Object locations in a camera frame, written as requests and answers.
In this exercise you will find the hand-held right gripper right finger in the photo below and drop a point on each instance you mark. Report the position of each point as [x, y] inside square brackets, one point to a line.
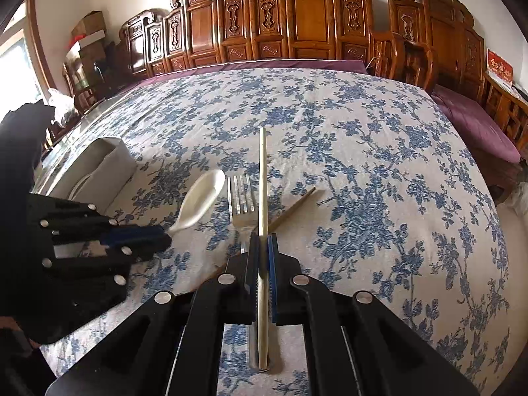
[273, 264]

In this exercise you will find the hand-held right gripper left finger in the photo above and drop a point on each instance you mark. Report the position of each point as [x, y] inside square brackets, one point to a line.
[254, 264]

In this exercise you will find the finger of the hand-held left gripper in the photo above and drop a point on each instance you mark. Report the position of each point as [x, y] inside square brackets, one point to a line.
[136, 232]
[144, 249]

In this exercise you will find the deep metal tray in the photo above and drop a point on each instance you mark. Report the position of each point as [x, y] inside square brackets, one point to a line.
[115, 169]

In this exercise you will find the white ceramic spoon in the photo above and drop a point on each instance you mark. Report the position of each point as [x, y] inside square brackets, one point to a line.
[202, 198]

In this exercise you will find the brown wooden chopstick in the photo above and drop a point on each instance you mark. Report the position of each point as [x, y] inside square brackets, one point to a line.
[295, 207]

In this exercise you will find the metal fork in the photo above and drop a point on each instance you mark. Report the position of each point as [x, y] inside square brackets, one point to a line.
[241, 198]

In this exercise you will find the blue floral tablecloth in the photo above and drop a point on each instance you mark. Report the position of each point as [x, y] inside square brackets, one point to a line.
[350, 152]

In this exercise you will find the white plastic bag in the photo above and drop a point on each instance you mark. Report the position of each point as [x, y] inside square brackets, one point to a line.
[62, 107]

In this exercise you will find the black jacket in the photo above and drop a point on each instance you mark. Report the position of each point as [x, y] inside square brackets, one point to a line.
[20, 140]

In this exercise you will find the dark wooden display cabinet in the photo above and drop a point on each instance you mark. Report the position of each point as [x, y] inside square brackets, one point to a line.
[95, 74]

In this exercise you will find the purple cloth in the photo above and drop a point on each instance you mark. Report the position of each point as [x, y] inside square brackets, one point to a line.
[247, 65]

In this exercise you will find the white and red box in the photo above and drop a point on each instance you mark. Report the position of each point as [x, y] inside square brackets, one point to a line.
[93, 37]

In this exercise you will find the brown cardboard box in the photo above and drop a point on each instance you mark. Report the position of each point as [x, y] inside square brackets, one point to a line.
[90, 22]

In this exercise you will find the wooden armchair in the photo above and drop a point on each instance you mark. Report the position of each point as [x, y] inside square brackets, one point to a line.
[429, 55]

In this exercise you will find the carved wooden bench with cushion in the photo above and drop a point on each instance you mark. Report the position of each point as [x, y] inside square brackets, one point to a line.
[445, 37]

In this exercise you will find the red paper card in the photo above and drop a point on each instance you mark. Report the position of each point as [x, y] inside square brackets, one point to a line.
[500, 68]

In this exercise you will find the wooden window frame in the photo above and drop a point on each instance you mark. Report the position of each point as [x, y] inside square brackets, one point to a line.
[37, 49]

